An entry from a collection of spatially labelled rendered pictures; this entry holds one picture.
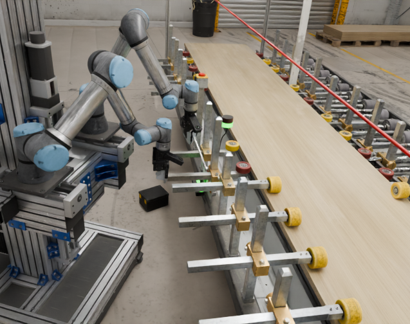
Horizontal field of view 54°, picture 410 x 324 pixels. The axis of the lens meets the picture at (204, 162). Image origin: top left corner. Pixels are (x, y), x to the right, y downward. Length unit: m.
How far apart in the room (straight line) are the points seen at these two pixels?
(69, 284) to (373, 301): 1.61
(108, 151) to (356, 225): 1.26
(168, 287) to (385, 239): 1.40
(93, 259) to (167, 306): 0.54
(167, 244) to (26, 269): 0.98
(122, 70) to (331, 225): 1.10
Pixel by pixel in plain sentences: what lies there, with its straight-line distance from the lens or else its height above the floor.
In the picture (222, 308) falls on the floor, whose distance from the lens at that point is 2.59.
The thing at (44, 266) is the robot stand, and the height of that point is 0.33.
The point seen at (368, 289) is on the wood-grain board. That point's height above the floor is 0.90.
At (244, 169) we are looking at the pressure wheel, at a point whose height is 0.90.
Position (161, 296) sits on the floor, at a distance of 2.63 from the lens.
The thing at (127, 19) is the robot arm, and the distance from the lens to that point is 1.98.
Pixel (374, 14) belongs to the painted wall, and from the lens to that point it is 11.97.
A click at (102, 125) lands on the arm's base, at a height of 1.08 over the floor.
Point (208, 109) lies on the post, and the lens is 2.26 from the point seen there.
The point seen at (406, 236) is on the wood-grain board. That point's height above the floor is 0.90.
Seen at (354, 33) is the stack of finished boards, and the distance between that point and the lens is 9.57.
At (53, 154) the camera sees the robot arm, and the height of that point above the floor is 1.23.
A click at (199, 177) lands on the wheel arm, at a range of 2.12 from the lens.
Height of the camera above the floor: 1.98
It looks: 30 degrees down
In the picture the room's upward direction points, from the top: 4 degrees clockwise
